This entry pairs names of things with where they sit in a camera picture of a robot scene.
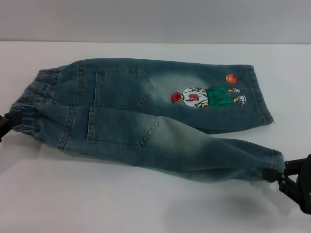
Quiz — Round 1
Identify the blue denim shorts basketball print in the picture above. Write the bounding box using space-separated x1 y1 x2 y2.
9 57 285 183

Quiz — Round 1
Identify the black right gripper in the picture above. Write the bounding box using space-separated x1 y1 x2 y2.
263 152 311 220

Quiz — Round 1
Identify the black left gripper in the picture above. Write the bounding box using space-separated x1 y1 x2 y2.
0 110 22 144

